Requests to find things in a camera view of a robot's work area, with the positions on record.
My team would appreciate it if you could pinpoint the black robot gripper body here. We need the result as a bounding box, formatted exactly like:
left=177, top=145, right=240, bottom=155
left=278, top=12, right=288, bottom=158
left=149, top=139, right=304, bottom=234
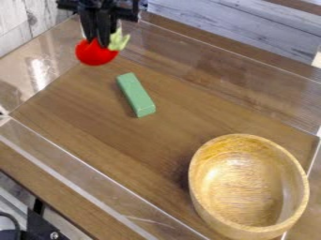
left=57, top=0, right=141, bottom=22

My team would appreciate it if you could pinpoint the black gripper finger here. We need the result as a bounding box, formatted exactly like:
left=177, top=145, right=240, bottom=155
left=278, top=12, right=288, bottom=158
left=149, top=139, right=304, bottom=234
left=78, top=7, right=97, bottom=41
left=97, top=9, right=117, bottom=48

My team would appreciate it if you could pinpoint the red plush strawberry toy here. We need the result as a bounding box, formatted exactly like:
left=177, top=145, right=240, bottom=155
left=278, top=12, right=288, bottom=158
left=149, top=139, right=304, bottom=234
left=76, top=28, right=132, bottom=66

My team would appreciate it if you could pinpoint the green rectangular block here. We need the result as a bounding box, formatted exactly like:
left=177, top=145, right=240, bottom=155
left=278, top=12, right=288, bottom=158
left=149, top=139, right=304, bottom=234
left=117, top=72, right=156, bottom=118

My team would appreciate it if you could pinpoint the wooden bowl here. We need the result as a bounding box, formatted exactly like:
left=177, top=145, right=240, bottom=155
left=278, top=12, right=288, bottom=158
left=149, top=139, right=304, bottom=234
left=189, top=134, right=311, bottom=240

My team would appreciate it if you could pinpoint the clear acrylic tray wall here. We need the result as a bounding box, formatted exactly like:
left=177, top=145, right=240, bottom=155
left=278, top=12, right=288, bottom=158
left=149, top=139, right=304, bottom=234
left=0, top=14, right=321, bottom=240

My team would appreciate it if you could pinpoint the black cable and mount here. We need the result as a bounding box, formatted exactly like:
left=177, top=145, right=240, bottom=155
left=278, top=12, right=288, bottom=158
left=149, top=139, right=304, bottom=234
left=0, top=209, right=72, bottom=240

